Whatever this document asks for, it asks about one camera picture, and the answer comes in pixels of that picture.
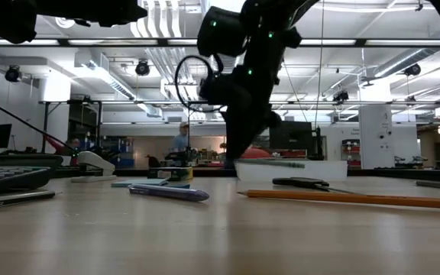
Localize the black desk calculator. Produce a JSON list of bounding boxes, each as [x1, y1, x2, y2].
[[0, 164, 53, 198]]

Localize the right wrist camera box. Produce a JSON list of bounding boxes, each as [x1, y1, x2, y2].
[[199, 75, 223, 101]]

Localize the clear pencil case grey lid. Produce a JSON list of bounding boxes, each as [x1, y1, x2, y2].
[[234, 158, 349, 183]]

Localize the black pencil orange eraser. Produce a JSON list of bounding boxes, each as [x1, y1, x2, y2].
[[0, 189, 57, 212]]

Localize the purple pen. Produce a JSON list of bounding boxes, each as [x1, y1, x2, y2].
[[128, 183, 210, 202]]

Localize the black aluminium table frame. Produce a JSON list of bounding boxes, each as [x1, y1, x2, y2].
[[0, 152, 440, 183]]

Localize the red-handled scissors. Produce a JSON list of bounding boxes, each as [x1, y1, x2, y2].
[[272, 176, 366, 196]]

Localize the yellow green crayon box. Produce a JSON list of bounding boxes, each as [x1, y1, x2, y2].
[[147, 167, 194, 181]]

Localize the shelf with red bins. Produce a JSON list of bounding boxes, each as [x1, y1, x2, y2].
[[341, 137, 361, 169]]

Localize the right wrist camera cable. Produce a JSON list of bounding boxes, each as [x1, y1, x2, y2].
[[173, 55, 225, 114]]

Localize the yellow pencil pink eraser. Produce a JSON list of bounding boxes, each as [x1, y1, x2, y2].
[[237, 189, 440, 213]]

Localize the person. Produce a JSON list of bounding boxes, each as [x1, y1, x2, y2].
[[172, 121, 191, 154]]

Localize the white pillar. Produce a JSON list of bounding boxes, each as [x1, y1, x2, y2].
[[358, 82, 393, 170]]

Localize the red round object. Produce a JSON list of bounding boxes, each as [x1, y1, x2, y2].
[[241, 147, 273, 160]]

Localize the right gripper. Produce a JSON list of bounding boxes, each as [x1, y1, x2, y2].
[[222, 65, 282, 169]]

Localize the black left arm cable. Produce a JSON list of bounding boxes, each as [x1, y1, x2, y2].
[[0, 92, 78, 154]]

